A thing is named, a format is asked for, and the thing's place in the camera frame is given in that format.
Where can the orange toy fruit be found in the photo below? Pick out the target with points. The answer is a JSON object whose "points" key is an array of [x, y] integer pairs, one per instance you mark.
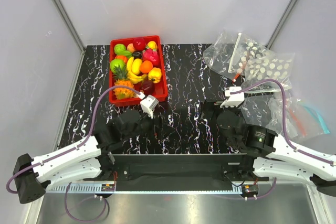
{"points": [[146, 67]]}

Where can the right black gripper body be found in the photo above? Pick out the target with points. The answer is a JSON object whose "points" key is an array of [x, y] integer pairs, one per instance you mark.
{"points": [[228, 142]]}

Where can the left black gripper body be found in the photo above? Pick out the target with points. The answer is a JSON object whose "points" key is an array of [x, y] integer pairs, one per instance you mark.
{"points": [[146, 125]]}

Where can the yellow toy lemon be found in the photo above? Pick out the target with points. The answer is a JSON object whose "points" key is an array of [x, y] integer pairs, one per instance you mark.
{"points": [[152, 45]]}

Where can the toy banana bunch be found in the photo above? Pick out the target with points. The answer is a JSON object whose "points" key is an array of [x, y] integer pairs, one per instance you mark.
{"points": [[133, 77]]}

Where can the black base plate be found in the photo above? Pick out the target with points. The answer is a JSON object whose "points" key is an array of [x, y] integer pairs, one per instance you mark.
{"points": [[178, 172]]}

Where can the green toy apple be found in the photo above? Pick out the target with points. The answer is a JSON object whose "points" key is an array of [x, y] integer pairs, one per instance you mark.
{"points": [[116, 64]]}

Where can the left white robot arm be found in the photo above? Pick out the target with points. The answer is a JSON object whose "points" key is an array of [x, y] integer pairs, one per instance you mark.
{"points": [[88, 159]]}

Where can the red plastic tray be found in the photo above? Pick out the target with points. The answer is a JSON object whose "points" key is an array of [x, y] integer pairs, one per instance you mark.
{"points": [[160, 91]]}

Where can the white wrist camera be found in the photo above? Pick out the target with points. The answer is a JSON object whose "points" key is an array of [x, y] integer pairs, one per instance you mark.
{"points": [[148, 105], [234, 97]]}

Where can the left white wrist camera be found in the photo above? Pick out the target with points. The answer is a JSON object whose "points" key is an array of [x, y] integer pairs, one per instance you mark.
{"points": [[148, 105]]}

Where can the pink toy dragon fruit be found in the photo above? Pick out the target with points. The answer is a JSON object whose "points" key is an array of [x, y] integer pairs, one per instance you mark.
{"points": [[151, 55]]}

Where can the polka dot zip bag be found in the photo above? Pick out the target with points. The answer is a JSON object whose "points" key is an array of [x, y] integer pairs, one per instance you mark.
{"points": [[256, 63]]}

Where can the clear zip bag pile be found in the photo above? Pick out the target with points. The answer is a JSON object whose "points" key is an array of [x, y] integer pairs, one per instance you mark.
{"points": [[224, 55]]}

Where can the toy pineapple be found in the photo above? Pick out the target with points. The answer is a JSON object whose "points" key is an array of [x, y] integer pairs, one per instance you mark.
{"points": [[120, 75]]}

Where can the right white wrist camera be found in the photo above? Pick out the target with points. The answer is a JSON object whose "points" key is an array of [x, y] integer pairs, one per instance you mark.
{"points": [[234, 97]]}

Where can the yellow toy bell pepper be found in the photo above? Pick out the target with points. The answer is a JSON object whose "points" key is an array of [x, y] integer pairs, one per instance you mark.
{"points": [[155, 75]]}

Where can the dark red toy apple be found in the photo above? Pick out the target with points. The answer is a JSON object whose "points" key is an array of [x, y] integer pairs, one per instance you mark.
{"points": [[147, 87]]}

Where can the blue zipper plastic bag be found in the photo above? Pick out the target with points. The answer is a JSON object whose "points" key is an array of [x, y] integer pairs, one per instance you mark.
{"points": [[302, 121]]}

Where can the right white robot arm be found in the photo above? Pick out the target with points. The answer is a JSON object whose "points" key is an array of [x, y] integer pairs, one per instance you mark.
{"points": [[271, 155]]}

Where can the yellow toy mango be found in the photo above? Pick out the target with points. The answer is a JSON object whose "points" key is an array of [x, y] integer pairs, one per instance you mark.
{"points": [[135, 68]]}

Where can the red toy pomegranate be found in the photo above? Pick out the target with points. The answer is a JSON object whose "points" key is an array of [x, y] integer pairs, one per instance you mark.
{"points": [[139, 44]]}

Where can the green toy pepper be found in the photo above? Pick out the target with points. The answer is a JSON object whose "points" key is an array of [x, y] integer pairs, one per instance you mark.
{"points": [[119, 49]]}

